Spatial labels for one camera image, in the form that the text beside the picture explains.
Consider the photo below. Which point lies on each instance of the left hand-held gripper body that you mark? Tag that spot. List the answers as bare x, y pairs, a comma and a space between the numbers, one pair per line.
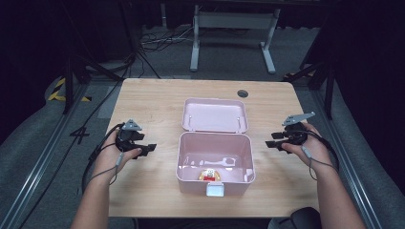
126, 137

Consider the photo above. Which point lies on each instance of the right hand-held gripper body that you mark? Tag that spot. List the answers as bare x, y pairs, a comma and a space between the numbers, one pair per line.
295, 130

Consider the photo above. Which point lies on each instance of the pink plastic box with lid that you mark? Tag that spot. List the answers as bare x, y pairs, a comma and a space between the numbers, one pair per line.
213, 149

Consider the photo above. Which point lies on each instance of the person's left hand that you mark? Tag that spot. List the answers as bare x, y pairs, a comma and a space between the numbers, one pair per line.
110, 156

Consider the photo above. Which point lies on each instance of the person's right hand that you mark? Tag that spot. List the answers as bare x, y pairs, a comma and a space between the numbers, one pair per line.
313, 149

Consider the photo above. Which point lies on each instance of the black tripod stand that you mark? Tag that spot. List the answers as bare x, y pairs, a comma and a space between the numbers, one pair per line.
321, 76
76, 68

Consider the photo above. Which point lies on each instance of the dark rounded seat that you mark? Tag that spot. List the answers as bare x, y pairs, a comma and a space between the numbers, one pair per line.
304, 218

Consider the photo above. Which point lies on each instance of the grey metal floor rail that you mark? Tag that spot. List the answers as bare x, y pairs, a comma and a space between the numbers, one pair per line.
35, 168
350, 159

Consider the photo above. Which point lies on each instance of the white metal desk frame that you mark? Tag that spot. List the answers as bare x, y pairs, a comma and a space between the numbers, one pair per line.
234, 22

